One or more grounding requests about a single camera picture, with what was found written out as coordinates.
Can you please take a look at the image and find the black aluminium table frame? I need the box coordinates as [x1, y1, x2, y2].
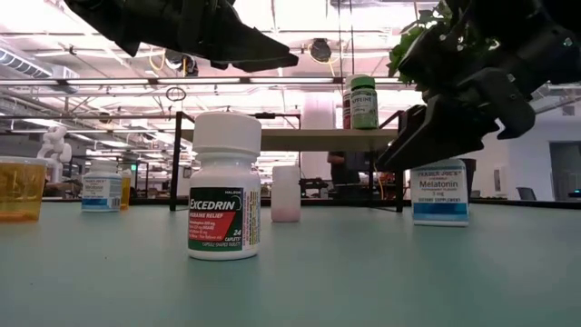
[40, 195, 581, 211]

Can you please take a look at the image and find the amber pill bottle white cap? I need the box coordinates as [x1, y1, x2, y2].
[0, 155, 48, 223]
[118, 167, 133, 211]

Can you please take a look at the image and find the person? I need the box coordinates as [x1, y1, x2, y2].
[326, 151, 371, 201]

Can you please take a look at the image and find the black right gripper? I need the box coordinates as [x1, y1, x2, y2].
[377, 0, 581, 172]

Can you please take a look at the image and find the white Melatonin bottle blue label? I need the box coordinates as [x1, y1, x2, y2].
[81, 159, 123, 213]
[409, 157, 470, 228]

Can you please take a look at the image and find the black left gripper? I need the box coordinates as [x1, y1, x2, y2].
[63, 0, 300, 74]

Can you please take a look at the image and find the translucent white bottle pink powder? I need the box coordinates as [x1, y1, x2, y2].
[271, 164, 302, 223]

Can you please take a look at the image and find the white Excedrin bottle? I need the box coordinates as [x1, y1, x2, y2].
[187, 111, 263, 262]

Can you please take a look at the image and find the green table mat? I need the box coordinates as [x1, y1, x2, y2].
[0, 202, 581, 327]

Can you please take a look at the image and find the green caffeine bottle green cap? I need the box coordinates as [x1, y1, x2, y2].
[350, 75, 379, 131]

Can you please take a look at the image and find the wooden shelf black metal frame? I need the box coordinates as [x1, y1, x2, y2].
[169, 110, 406, 213]

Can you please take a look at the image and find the large white-capped supplement bottle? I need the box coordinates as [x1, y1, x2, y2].
[342, 74, 364, 131]

